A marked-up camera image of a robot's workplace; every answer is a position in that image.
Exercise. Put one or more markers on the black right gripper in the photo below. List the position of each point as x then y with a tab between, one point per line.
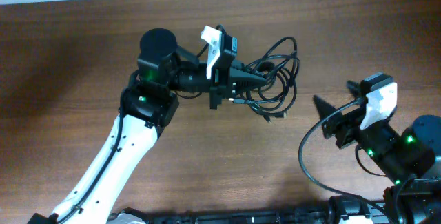
340	125

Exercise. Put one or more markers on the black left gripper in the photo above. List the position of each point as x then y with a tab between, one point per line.
241	80

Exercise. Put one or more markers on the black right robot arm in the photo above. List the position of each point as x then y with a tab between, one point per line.
411	160

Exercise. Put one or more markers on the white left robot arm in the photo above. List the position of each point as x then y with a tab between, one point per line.
147	106

